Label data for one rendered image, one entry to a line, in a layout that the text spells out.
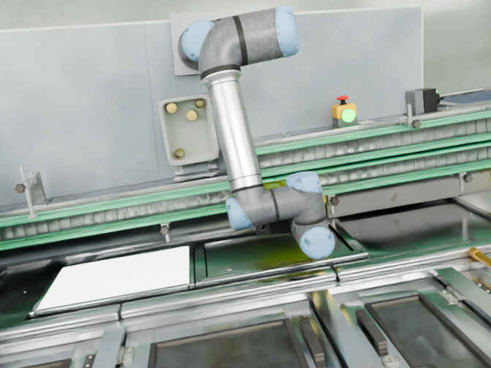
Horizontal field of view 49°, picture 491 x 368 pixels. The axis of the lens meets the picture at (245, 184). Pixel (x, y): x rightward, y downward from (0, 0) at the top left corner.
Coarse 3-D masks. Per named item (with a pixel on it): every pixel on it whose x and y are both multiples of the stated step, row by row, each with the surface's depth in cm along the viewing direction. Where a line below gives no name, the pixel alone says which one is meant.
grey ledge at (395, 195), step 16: (448, 176) 189; (480, 176) 190; (352, 192) 187; (368, 192) 187; (384, 192) 188; (400, 192) 189; (416, 192) 189; (432, 192) 190; (448, 192) 190; (464, 192) 191; (480, 192) 190; (336, 208) 187; (352, 208) 188; (368, 208) 189; (384, 208) 189
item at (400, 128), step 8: (480, 112) 183; (488, 112) 183; (432, 120) 182; (440, 120) 181; (448, 120) 177; (456, 120) 176; (464, 120) 177; (384, 128) 181; (392, 128) 180; (400, 128) 176; (408, 128) 175; (336, 136) 179; (344, 136) 179; (352, 136) 175; (360, 136) 174; (368, 136) 174; (288, 144) 178; (296, 144) 176; (304, 144) 173; (312, 144) 173; (320, 144) 173; (256, 152) 172; (264, 152) 172; (272, 152) 172
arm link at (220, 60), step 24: (216, 24) 123; (216, 48) 121; (216, 72) 121; (240, 72) 124; (216, 96) 122; (240, 96) 123; (216, 120) 123; (240, 120) 121; (240, 144) 120; (240, 168) 120; (240, 192) 120; (264, 192) 121; (240, 216) 119; (264, 216) 119
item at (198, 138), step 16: (192, 96) 178; (160, 112) 178; (176, 112) 186; (208, 112) 181; (176, 128) 187; (192, 128) 187; (208, 128) 188; (176, 144) 188; (192, 144) 189; (208, 144) 189; (176, 160) 185; (192, 160) 183; (208, 160) 183
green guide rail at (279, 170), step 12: (420, 144) 184; (432, 144) 182; (444, 144) 178; (456, 144) 178; (348, 156) 181; (360, 156) 178; (372, 156) 176; (384, 156) 176; (276, 168) 179; (288, 168) 177; (300, 168) 174; (312, 168) 175
